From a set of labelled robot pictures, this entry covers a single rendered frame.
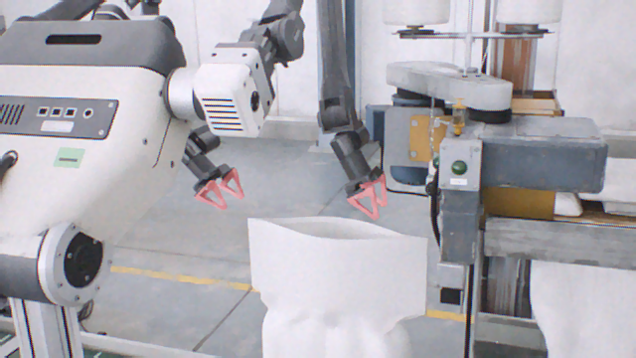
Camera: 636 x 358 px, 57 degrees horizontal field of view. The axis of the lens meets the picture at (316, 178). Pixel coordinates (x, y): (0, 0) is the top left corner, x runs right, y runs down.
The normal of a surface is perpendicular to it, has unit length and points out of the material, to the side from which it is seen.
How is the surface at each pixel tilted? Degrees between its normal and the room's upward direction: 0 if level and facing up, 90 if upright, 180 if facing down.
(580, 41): 90
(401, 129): 90
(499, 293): 90
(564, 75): 90
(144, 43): 50
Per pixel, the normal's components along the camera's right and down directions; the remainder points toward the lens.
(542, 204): -0.32, 0.29
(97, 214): 0.69, 0.57
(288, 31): 0.88, -0.09
